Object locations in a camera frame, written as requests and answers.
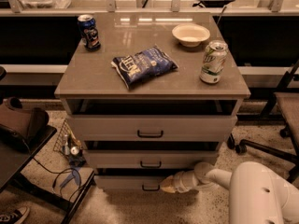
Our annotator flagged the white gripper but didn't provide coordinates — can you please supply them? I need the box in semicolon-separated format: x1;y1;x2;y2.
160;171;199;193

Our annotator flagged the grey drawer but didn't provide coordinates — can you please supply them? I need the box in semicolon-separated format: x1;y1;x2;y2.
65;98;239;143
94;168;179;191
83;141;218;169

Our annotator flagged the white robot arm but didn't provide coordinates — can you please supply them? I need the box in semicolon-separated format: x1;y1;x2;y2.
160;161;299;224

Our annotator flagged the grey drawer cabinet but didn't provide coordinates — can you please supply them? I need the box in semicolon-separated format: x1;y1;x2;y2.
54;12;251;191

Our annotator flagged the blue chip bag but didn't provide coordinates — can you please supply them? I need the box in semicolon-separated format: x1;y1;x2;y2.
111;45;178;88

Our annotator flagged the green white soda can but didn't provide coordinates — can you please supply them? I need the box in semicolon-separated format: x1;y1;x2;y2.
200;40;228;84

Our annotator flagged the black office chair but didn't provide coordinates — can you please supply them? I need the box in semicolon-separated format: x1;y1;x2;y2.
228;63;299;183

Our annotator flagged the white bowl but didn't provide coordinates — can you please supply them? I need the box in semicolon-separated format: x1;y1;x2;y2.
172;23;210;48

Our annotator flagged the black white sneaker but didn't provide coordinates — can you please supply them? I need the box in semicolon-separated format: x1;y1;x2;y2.
0;206;30;224

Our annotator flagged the black side table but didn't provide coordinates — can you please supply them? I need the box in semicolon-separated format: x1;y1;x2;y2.
0;125;94;224

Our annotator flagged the blue soda can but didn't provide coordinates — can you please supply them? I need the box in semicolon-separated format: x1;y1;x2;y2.
78;14;101;51

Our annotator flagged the black cable on floor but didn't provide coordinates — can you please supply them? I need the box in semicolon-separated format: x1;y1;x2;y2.
32;156;94;201

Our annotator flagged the wire mesh basket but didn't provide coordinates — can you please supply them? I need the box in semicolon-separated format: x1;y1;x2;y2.
53;119;86;167

